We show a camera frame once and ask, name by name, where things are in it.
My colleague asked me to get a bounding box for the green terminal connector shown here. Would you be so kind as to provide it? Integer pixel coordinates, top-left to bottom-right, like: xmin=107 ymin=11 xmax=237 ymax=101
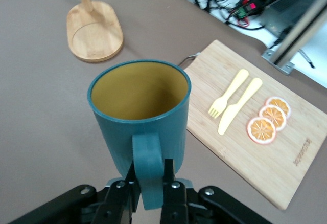
xmin=233 ymin=3 xmax=259 ymax=20

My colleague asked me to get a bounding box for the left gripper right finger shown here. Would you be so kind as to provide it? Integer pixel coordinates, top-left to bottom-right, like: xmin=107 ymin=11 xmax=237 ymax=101
xmin=159 ymin=159 xmax=191 ymax=224

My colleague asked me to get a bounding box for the wooden cup rack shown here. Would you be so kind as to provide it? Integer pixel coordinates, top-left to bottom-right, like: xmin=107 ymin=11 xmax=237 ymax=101
xmin=46 ymin=0 xmax=124 ymax=63

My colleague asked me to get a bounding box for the aluminium post with bracket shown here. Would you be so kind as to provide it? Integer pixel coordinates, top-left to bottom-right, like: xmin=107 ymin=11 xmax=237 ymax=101
xmin=260 ymin=0 xmax=327 ymax=76

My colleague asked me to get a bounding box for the yellow plastic knife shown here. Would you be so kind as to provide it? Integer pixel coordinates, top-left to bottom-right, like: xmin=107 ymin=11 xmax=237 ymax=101
xmin=217 ymin=77 xmax=263 ymax=136

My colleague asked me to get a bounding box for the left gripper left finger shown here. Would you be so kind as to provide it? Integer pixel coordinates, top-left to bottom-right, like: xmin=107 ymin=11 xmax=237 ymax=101
xmin=90 ymin=159 xmax=141 ymax=224

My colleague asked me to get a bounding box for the teal cup yellow inside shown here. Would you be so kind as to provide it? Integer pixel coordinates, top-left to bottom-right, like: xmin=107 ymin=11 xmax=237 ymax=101
xmin=87 ymin=59 xmax=192 ymax=211

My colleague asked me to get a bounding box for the brown table cover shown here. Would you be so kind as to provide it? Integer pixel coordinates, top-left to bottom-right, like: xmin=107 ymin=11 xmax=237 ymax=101
xmin=0 ymin=0 xmax=327 ymax=224

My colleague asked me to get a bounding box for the black white braided cable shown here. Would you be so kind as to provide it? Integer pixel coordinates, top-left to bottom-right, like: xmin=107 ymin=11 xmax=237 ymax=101
xmin=297 ymin=49 xmax=317 ymax=69

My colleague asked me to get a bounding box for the yellow plastic fork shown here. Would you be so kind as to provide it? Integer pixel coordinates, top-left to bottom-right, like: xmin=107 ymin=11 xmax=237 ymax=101
xmin=207 ymin=69 xmax=250 ymax=119

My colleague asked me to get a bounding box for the orange slice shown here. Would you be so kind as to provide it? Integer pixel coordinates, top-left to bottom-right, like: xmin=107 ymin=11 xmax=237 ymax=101
xmin=246 ymin=116 xmax=278 ymax=145
xmin=265 ymin=96 xmax=292 ymax=119
xmin=259 ymin=104 xmax=287 ymax=132

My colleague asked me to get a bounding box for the wooden cutting board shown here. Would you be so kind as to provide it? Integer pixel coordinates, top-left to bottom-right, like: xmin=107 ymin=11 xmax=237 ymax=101
xmin=178 ymin=39 xmax=327 ymax=211

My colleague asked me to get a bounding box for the black electronics box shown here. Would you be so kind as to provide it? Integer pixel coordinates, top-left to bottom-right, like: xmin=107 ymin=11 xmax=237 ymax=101
xmin=244 ymin=0 xmax=327 ymax=39

